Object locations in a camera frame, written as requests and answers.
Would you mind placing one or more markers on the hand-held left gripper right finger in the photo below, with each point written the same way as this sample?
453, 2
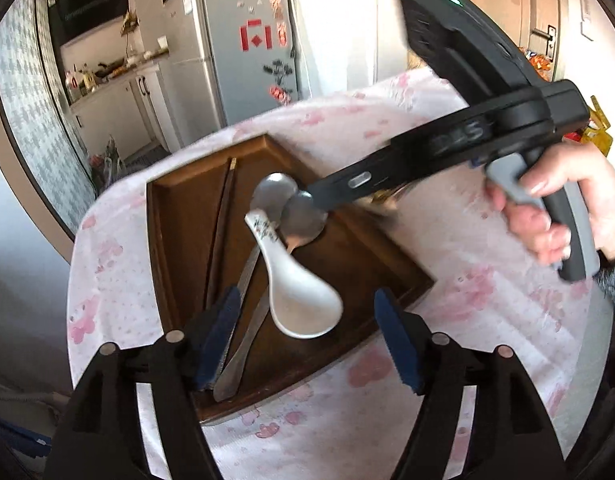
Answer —
397, 345

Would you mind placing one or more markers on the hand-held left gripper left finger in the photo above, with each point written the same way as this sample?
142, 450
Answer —
220, 335

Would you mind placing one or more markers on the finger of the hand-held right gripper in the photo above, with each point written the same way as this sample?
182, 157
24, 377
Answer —
347, 185

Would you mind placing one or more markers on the metal spoon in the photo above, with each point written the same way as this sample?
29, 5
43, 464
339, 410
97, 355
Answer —
275, 192
302, 217

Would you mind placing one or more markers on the dark wooden tray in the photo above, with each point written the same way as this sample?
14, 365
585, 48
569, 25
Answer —
337, 270

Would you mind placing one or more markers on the white ceramic spoon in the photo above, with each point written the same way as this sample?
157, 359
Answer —
302, 305

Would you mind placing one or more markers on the person's right hand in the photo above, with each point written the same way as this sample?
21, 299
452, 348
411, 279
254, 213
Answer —
602, 195

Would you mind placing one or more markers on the wooden door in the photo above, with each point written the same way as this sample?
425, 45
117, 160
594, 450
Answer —
507, 0

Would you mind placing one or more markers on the pink printed tablecloth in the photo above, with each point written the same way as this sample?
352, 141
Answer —
487, 320

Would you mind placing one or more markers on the gold snack packet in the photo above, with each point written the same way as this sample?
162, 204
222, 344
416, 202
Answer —
598, 127

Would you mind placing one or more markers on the silver refrigerator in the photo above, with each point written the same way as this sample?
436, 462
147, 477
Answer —
227, 75

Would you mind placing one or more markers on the plastic bag with clutter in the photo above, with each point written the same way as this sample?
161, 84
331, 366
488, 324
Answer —
106, 157

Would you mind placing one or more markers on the white kitchen cabinet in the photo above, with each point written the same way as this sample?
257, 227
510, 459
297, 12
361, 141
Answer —
122, 110

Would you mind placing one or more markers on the black wok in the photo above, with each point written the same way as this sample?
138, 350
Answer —
110, 69

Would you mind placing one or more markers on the clear oil bottle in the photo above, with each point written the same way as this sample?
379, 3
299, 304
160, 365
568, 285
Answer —
73, 87

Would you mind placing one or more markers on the patterned sliding door panel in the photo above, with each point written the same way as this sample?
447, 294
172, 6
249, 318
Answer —
32, 110

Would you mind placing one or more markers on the black range hood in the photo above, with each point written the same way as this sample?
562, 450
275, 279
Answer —
87, 5

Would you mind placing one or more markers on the white wall switch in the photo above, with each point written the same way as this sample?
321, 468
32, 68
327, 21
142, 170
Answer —
587, 17

